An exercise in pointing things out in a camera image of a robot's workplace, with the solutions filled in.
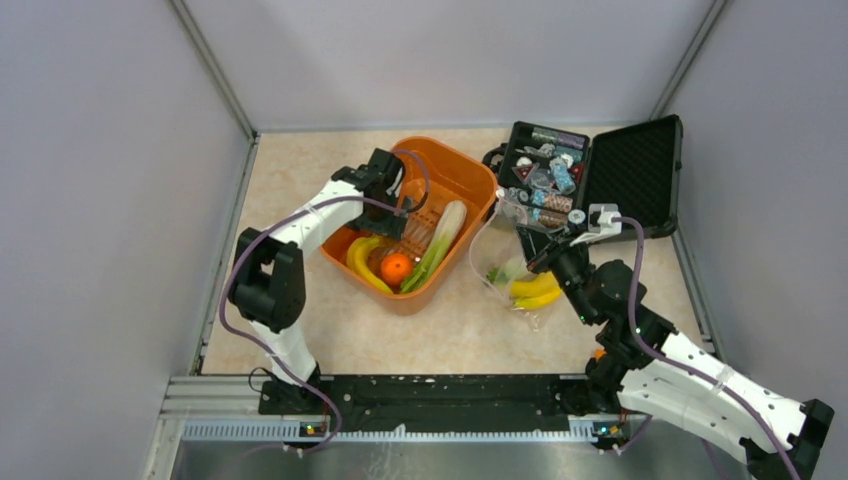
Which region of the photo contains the orange fruit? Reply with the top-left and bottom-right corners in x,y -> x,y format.
379,252 -> 415,288

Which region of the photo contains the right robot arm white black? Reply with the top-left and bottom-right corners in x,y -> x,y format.
516,226 -> 834,479

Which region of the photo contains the orange plastic basket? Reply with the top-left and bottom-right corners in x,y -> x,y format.
320,136 -> 498,316

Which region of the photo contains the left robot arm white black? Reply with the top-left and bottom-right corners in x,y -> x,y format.
219,149 -> 416,414

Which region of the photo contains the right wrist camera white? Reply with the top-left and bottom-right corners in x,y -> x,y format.
569,203 -> 622,247

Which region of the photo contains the yellow banana bunch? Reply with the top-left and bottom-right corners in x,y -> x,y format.
346,236 -> 394,295
510,272 -> 562,310

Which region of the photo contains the clear zip top bag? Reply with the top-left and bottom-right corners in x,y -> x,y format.
469,187 -> 562,331

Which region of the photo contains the green leafy vegetable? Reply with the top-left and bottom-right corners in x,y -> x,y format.
400,200 -> 467,294

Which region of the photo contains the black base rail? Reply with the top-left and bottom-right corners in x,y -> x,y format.
258,374 -> 592,433

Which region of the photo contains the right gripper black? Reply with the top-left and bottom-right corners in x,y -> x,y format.
515,222 -> 597,325

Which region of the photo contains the black poker chip case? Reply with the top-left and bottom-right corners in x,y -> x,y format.
483,115 -> 684,238

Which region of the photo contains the white radish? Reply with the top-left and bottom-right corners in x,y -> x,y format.
485,257 -> 527,285

